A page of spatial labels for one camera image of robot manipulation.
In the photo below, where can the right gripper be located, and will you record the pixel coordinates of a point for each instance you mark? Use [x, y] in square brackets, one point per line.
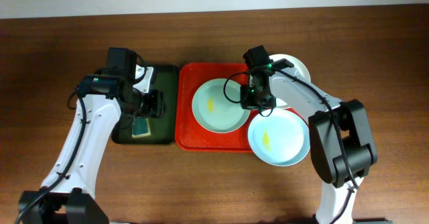
[246, 104]

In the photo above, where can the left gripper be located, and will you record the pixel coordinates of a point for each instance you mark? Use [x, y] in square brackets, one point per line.
[155, 103]

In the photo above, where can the green and yellow sponge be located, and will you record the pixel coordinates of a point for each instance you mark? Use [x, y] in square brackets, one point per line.
[140, 128]

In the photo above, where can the pale green plate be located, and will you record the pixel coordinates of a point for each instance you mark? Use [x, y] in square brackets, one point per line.
[213, 111]

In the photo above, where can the light blue plate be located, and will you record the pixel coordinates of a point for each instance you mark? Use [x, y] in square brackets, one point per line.
[281, 139]

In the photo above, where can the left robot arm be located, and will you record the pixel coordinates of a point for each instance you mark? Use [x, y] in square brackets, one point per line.
[108, 105]

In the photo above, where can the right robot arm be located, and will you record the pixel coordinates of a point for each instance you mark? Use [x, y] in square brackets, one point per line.
[342, 147]

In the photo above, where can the dark green rectangular tray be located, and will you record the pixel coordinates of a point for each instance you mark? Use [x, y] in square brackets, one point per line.
[162, 129]

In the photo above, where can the red plastic tray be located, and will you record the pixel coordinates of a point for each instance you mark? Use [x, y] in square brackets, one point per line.
[189, 134]

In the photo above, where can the white plate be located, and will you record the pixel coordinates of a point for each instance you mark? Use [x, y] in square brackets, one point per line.
[295, 66]

